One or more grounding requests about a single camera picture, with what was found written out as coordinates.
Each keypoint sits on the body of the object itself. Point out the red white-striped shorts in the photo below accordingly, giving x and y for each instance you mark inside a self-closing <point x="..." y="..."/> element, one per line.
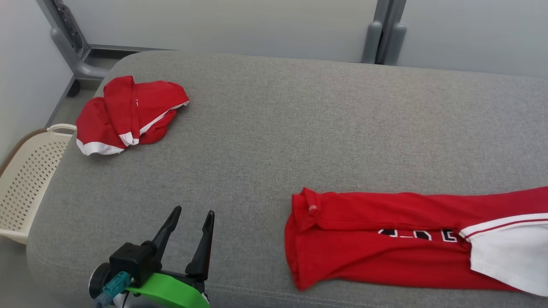
<point x="124" y="107"/>

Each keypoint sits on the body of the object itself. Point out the grey fabric sofa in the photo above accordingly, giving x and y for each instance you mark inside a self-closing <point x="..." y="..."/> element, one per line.
<point x="278" y="128"/>

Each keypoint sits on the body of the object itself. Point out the left gripper body green bracket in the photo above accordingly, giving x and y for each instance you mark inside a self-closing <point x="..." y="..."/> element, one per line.
<point x="171" y="293"/>

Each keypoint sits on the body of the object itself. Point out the grey partition base rail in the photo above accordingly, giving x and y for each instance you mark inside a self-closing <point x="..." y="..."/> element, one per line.
<point x="128" y="48"/>

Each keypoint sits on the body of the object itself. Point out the beige perforated laundry basket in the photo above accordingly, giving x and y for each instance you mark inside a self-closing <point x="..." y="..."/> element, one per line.
<point x="30" y="184"/>

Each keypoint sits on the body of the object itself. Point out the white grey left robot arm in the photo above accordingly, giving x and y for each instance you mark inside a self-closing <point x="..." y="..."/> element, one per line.
<point x="96" y="282"/>

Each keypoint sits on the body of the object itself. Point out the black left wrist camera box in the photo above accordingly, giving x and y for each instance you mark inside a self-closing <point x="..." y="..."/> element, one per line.
<point x="128" y="261"/>

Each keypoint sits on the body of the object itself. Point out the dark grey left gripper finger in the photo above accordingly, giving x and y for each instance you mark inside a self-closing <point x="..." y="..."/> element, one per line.
<point x="203" y="252"/>
<point x="165" y="239"/>

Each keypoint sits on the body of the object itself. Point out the red white sports shirt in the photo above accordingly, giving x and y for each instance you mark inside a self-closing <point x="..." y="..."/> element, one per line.
<point x="376" y="256"/>

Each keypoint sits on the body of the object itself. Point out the grey metal partition foot frame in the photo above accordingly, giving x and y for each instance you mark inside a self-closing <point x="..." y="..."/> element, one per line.
<point x="70" y="47"/>

